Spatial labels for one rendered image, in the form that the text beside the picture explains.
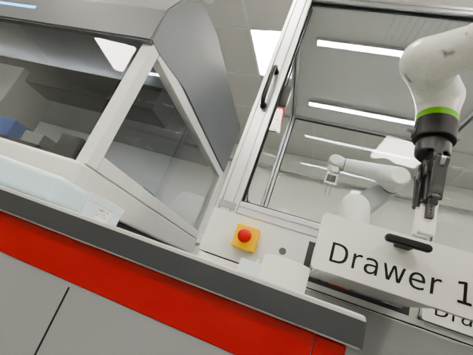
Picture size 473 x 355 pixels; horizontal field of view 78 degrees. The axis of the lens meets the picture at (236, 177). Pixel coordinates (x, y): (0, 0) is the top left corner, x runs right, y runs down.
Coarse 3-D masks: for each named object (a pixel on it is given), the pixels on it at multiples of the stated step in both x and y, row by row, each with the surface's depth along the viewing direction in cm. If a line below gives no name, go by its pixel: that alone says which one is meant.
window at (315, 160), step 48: (336, 48) 117; (384, 48) 113; (288, 96) 111; (336, 96) 108; (384, 96) 105; (288, 144) 104; (336, 144) 101; (384, 144) 98; (288, 192) 97; (336, 192) 94; (384, 192) 92; (432, 240) 85
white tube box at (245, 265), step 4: (240, 260) 63; (244, 260) 63; (248, 260) 63; (240, 264) 63; (244, 264) 63; (248, 264) 63; (252, 264) 62; (256, 264) 62; (260, 264) 62; (240, 268) 62; (244, 268) 62; (248, 268) 62; (252, 268) 62; (256, 268) 62; (244, 272) 62; (248, 272) 62; (252, 272) 62; (256, 272) 62; (256, 276) 61
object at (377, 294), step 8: (312, 272) 75; (320, 272) 69; (328, 280) 80; (336, 280) 74; (344, 280) 68; (352, 288) 78; (360, 288) 72; (368, 288) 67; (368, 296) 82; (376, 296) 76; (384, 296) 70; (392, 296) 65; (400, 304) 75; (408, 304) 69; (416, 304) 64
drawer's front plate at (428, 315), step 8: (424, 312) 75; (432, 312) 75; (440, 312) 75; (432, 320) 75; (440, 320) 74; (448, 320) 74; (456, 320) 74; (464, 320) 74; (448, 328) 74; (456, 328) 73; (464, 328) 73; (472, 328) 73; (472, 336) 72
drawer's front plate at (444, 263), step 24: (336, 216) 57; (336, 240) 55; (360, 240) 54; (384, 240) 54; (312, 264) 54; (336, 264) 53; (360, 264) 53; (408, 264) 52; (432, 264) 51; (456, 264) 50; (384, 288) 51; (408, 288) 50; (456, 288) 49; (456, 312) 48
